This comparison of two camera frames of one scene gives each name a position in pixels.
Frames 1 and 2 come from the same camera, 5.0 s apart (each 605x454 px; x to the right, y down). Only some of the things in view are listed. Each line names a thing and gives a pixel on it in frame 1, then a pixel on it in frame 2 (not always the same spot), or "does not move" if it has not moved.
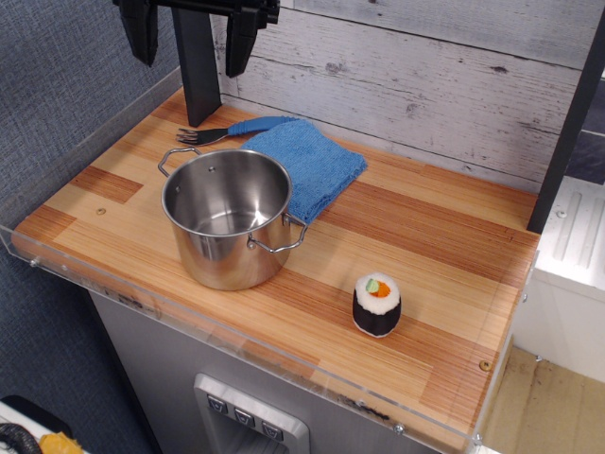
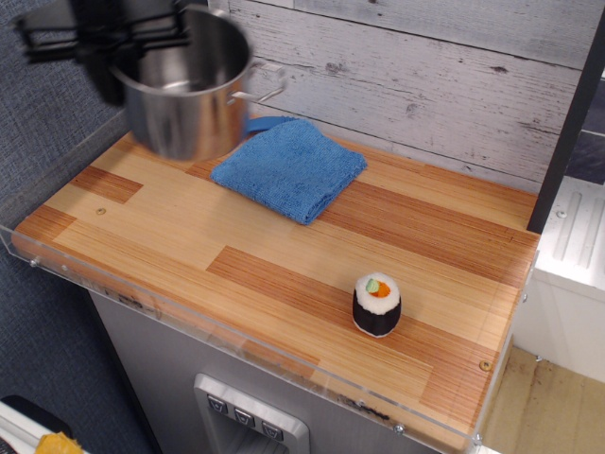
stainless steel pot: [228, 210] -> [187, 92]
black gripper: [140, 19] -> [103, 34]
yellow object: [59, 443] does not move
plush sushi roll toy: [376, 304] does not move
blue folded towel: [319, 167] does not move
